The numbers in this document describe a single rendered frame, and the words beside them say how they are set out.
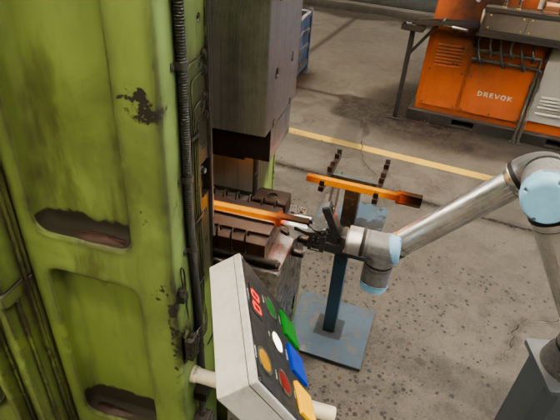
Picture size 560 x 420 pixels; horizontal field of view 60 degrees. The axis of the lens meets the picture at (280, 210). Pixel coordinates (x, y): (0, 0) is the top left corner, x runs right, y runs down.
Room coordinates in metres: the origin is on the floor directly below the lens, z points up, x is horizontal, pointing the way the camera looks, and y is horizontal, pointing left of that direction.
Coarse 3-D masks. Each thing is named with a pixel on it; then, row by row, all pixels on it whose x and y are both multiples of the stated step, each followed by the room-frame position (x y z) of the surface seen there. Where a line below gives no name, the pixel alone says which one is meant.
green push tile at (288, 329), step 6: (282, 312) 0.81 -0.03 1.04; (282, 318) 0.79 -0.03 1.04; (282, 324) 0.78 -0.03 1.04; (288, 324) 0.80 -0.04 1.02; (282, 330) 0.76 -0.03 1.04; (288, 330) 0.77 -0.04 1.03; (294, 330) 0.81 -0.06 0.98; (288, 336) 0.75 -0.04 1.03; (294, 336) 0.78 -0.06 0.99; (294, 342) 0.76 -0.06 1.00
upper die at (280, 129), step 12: (288, 108) 1.31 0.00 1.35; (288, 120) 1.32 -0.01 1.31; (216, 132) 1.17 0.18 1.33; (228, 132) 1.16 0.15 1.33; (276, 132) 1.19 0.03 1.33; (216, 144) 1.17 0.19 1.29; (228, 144) 1.16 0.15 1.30; (240, 144) 1.15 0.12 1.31; (252, 144) 1.14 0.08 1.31; (264, 144) 1.14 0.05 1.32; (276, 144) 1.19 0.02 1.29; (240, 156) 1.15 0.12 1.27; (252, 156) 1.14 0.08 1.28; (264, 156) 1.14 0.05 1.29
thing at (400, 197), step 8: (312, 176) 1.62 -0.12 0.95; (320, 176) 1.63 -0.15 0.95; (328, 184) 1.60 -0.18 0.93; (336, 184) 1.59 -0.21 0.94; (344, 184) 1.58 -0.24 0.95; (352, 184) 1.58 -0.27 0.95; (360, 184) 1.59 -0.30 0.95; (368, 192) 1.55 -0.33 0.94; (384, 192) 1.54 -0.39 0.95; (392, 192) 1.54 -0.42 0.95; (400, 192) 1.54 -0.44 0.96; (408, 192) 1.53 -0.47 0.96; (400, 200) 1.53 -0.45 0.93; (408, 200) 1.52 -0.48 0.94; (416, 200) 1.51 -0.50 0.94
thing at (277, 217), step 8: (224, 208) 1.28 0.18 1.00; (232, 208) 1.28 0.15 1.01; (240, 208) 1.28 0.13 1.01; (248, 208) 1.28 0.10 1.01; (256, 208) 1.28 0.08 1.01; (256, 216) 1.26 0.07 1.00; (264, 216) 1.25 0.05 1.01; (272, 216) 1.25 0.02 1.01; (280, 216) 1.24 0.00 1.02; (288, 216) 1.25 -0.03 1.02; (296, 216) 1.25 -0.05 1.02; (280, 224) 1.24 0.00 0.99
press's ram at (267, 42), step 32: (224, 0) 1.11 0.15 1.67; (256, 0) 1.09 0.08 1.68; (288, 0) 1.22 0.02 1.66; (224, 32) 1.11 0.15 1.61; (256, 32) 1.09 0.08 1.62; (288, 32) 1.25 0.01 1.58; (224, 64) 1.11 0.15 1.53; (256, 64) 1.09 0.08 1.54; (288, 64) 1.27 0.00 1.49; (224, 96) 1.11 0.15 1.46; (256, 96) 1.09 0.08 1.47; (288, 96) 1.29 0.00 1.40; (224, 128) 1.11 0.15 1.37; (256, 128) 1.09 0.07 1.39
